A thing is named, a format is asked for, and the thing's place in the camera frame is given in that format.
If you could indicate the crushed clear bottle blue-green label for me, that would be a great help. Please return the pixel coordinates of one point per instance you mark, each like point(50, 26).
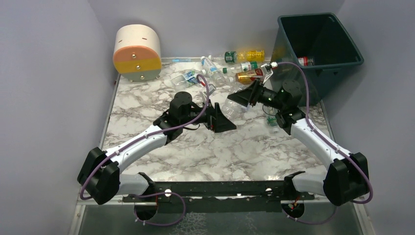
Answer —
point(186, 79)

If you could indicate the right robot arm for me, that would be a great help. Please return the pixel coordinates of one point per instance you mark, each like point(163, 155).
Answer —
point(347, 175)

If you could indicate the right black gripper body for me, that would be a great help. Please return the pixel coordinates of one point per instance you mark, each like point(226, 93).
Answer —
point(254, 95)

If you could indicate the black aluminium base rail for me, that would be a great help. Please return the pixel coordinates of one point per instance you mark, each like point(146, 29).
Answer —
point(200, 197)

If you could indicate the dark green plastic bin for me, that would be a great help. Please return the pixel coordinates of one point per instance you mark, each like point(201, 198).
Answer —
point(323, 37)

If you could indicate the large clear bottle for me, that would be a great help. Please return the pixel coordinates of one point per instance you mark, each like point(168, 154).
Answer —
point(232, 109)

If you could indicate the green tea bottle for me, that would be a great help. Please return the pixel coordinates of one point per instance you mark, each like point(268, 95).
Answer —
point(272, 124)

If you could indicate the clear bottle red label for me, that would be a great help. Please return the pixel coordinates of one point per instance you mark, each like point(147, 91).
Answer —
point(306, 61)

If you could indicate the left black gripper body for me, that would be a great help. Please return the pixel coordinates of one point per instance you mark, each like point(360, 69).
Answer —
point(211, 117)

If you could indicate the yellow bottle green label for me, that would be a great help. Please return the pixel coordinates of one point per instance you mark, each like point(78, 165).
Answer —
point(244, 56)

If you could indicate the amber tea bottle red label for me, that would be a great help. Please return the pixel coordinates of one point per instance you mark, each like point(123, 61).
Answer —
point(248, 77)

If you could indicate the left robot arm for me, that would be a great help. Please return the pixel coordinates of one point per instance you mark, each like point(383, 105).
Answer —
point(100, 174)

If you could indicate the round pastel drawer cabinet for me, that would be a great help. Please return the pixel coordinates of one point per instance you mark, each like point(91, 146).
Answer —
point(137, 53)

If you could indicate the clear bottle green cap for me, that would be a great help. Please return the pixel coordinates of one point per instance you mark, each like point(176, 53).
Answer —
point(240, 67)

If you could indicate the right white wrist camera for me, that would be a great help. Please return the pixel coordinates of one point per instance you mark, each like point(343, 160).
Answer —
point(268, 69)

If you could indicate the tall clear bottle blue label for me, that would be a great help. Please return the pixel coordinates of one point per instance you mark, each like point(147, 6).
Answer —
point(212, 71)

